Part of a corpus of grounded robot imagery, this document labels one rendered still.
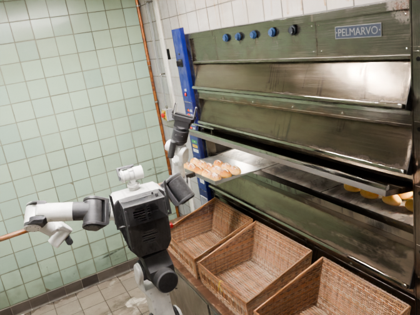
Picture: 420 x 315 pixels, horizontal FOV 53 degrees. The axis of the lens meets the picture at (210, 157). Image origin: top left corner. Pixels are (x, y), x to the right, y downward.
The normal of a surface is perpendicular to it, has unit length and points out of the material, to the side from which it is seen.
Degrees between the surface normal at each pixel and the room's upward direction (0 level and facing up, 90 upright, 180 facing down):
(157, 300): 80
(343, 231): 70
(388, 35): 90
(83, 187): 90
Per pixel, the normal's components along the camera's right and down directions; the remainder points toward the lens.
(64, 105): 0.47, 0.18
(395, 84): -0.87, -0.07
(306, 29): -0.87, 0.26
